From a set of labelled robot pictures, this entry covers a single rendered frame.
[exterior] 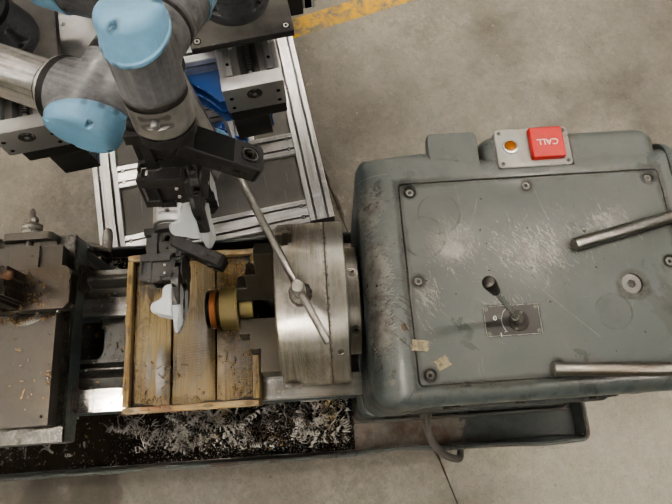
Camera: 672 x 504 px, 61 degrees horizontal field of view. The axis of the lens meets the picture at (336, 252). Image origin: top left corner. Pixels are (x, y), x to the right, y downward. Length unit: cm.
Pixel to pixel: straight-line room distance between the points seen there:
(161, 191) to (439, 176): 49
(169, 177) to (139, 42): 20
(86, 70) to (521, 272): 76
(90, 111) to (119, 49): 31
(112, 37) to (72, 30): 91
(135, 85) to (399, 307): 54
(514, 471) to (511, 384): 132
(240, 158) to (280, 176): 143
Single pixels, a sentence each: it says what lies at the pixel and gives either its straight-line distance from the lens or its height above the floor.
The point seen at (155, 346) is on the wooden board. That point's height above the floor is 88.
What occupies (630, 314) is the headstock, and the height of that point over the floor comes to 126.
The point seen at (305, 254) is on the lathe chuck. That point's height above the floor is 123.
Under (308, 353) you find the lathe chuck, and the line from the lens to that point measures 100.
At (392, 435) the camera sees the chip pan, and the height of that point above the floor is 54.
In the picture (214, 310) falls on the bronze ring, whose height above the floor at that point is 112.
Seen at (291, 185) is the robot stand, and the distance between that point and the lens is 217.
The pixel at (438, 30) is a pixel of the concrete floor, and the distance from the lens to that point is 283.
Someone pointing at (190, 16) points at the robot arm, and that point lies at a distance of 71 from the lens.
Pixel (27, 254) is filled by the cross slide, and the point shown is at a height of 97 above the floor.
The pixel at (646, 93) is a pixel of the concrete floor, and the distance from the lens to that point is 293.
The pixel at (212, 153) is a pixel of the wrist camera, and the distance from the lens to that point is 74.
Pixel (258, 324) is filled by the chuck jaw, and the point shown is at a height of 111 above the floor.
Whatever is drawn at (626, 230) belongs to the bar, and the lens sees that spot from 108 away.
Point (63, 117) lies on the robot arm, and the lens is 96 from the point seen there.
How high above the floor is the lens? 219
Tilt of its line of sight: 73 degrees down
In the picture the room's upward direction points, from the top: straight up
